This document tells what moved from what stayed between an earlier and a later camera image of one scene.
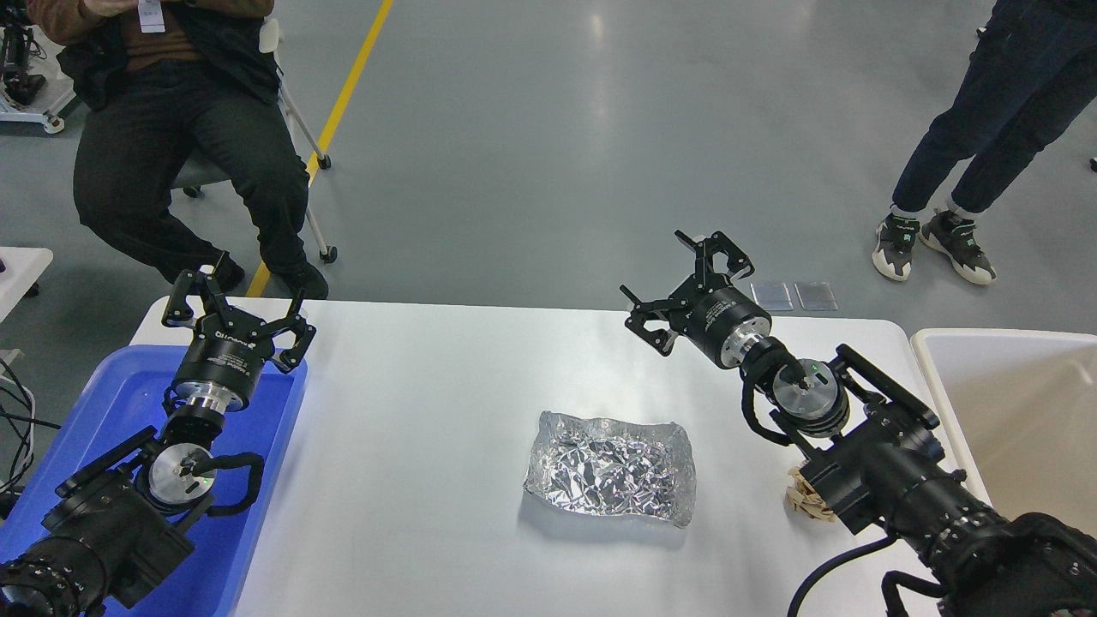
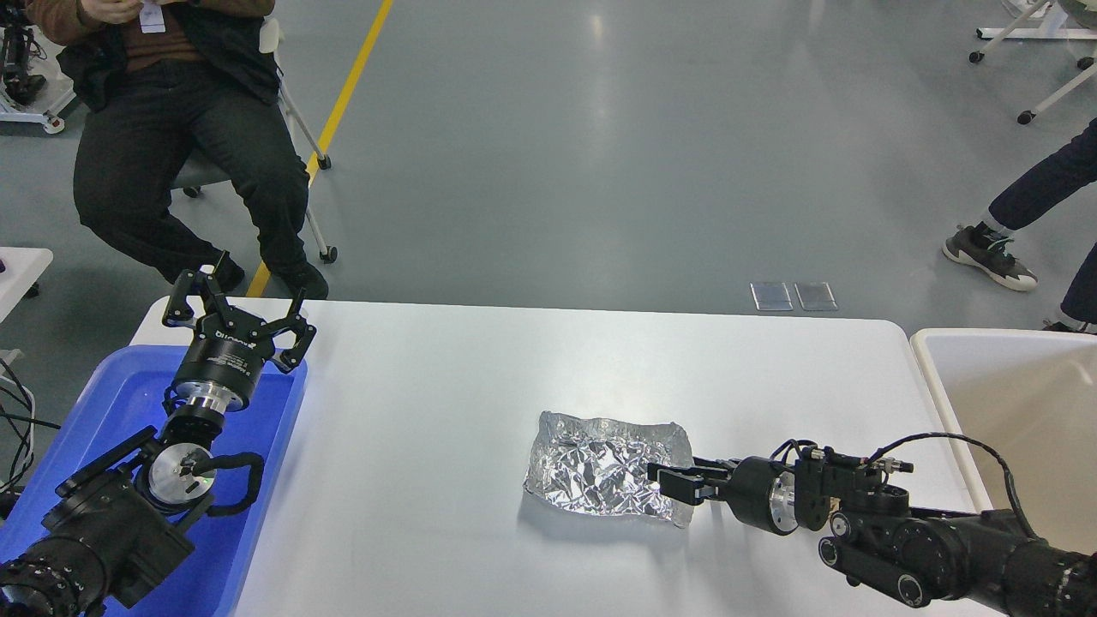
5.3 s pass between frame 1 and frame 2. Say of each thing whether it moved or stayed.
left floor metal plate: stayed
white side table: stayed
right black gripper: moved
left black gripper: stayed
